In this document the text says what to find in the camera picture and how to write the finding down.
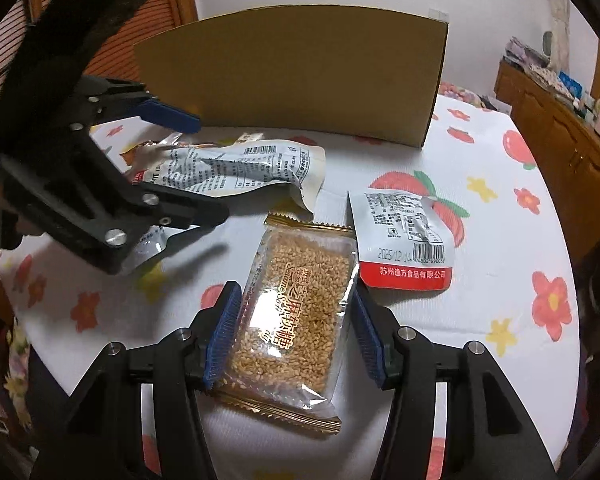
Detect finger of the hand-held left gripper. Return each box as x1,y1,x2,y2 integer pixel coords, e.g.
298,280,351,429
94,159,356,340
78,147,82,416
72,75,202,135
102,182,230,261

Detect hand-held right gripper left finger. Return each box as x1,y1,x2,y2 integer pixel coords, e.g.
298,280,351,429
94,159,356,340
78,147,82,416
30,281,243,480

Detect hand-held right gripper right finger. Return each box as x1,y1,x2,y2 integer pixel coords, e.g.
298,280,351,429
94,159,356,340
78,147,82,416
352,282,561,480

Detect clear sesame candy packet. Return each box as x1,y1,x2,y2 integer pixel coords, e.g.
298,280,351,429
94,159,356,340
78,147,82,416
214,212,360,433

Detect white red snack packet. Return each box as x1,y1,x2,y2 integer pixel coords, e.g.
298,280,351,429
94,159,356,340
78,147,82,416
347,187,453,292

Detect brown cardboard box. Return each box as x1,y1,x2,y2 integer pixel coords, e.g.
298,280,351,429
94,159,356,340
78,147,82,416
132,5,451,150

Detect orange silver snack packet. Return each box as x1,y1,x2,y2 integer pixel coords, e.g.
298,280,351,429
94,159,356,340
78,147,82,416
121,134,183,183

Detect wooden louvre door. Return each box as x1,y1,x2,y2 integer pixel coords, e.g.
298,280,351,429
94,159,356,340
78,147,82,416
0,0,198,126

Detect white strawberry print cloth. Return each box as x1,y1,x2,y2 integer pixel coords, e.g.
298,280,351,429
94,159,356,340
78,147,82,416
0,80,581,480

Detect floral quilt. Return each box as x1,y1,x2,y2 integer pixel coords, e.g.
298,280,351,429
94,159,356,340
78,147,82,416
0,81,506,426

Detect wooden cabinet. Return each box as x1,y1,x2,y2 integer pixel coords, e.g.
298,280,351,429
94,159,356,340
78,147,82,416
495,57,600,281

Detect clear bag of candies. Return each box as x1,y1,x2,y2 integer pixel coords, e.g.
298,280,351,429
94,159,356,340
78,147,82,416
530,67,563,93

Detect purple patterned bag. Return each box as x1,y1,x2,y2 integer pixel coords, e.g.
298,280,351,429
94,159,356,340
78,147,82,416
505,36,548,68

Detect blue box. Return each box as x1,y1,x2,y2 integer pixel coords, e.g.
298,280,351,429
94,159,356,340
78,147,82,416
559,72,583,96

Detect beige curtain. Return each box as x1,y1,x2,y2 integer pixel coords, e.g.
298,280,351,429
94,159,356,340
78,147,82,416
550,0,572,68

